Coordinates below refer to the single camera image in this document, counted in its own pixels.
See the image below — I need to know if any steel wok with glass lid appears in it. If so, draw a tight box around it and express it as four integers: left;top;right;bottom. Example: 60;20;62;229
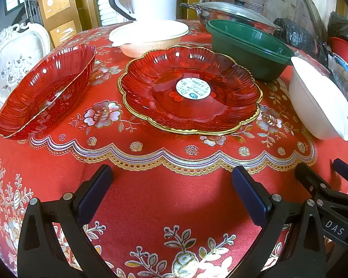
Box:
180;1;282;35

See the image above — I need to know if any staircase with steel railing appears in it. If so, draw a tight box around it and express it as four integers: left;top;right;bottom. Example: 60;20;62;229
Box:
23;0;44;26

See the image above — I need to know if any red oval glass bowl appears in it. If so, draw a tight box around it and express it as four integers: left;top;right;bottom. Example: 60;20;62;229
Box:
0;44;96;139

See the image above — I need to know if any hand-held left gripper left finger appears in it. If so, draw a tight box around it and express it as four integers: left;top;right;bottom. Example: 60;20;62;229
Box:
17;164;118;278

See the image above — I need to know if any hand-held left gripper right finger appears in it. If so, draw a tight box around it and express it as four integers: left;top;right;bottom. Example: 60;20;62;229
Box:
231;166;327;278

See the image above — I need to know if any red floral tablecloth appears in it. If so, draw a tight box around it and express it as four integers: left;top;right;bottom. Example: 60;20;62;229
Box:
0;20;348;278

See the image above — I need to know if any black plastic bag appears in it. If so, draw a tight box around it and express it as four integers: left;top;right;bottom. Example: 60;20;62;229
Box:
273;17;332;67
327;11;348;47

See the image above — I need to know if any brown wooden cabinet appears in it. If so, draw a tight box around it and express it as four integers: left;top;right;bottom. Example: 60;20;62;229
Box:
36;0;84;48

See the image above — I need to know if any white ornate floral chair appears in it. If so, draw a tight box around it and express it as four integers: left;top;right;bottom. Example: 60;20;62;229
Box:
0;23;51;107

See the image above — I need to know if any white louvered panel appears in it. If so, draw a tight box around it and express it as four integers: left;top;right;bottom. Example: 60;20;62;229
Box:
93;0;116;26

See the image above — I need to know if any dark green plastic bowl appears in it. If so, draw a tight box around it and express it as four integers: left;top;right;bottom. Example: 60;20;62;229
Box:
205;20;296;82

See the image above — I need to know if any clear plastic bag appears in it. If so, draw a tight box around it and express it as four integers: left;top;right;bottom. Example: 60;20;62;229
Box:
326;54;348;105

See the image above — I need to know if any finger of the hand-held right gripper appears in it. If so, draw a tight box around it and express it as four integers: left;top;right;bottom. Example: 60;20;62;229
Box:
333;159;348;184
295;164;348;223

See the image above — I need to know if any cream plastic bowl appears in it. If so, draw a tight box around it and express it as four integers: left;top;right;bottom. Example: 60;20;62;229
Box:
108;20;190;58

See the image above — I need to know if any red scalloped gold-rimmed plate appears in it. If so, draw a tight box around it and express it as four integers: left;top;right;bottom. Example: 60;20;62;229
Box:
117;46;263;135

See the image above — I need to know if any white plastic bowl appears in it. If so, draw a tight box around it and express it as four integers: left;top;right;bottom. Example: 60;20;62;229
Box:
288;56;348;141

